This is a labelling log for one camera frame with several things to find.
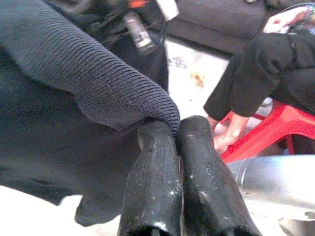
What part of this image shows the person's bare hand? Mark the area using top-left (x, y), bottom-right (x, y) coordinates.
top-left (262, 6), bottom-right (310, 34)
top-left (208, 115), bottom-right (250, 150)

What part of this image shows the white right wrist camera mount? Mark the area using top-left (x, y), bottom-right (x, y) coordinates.
top-left (157, 0), bottom-right (180, 22)

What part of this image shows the brown fabric sofa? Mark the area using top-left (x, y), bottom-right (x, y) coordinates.
top-left (147, 0), bottom-right (315, 55)

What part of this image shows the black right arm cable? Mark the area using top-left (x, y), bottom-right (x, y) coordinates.
top-left (157, 19), bottom-right (169, 51)

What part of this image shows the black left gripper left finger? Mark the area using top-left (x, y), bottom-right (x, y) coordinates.
top-left (117, 119), bottom-right (184, 236)

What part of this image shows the red plastic stool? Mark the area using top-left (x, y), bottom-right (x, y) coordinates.
top-left (220, 100), bottom-right (315, 165)

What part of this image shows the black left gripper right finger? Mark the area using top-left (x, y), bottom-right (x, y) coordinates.
top-left (176, 115), bottom-right (262, 236)

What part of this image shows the black ribbed garment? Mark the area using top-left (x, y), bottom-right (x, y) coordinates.
top-left (0, 0), bottom-right (182, 227)

